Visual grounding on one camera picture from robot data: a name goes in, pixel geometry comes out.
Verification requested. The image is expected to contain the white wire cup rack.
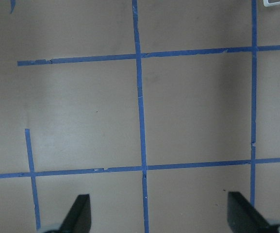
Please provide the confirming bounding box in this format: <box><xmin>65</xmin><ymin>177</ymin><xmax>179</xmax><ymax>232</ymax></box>
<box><xmin>263</xmin><ymin>0</ymin><xmax>280</xmax><ymax>7</ymax></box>

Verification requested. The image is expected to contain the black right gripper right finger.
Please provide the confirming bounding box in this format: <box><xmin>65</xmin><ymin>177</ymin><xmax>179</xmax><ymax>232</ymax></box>
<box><xmin>227</xmin><ymin>192</ymin><xmax>280</xmax><ymax>233</ymax></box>

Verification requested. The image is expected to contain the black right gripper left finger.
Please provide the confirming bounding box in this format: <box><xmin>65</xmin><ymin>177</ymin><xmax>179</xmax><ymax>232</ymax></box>
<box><xmin>58</xmin><ymin>194</ymin><xmax>92</xmax><ymax>233</ymax></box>

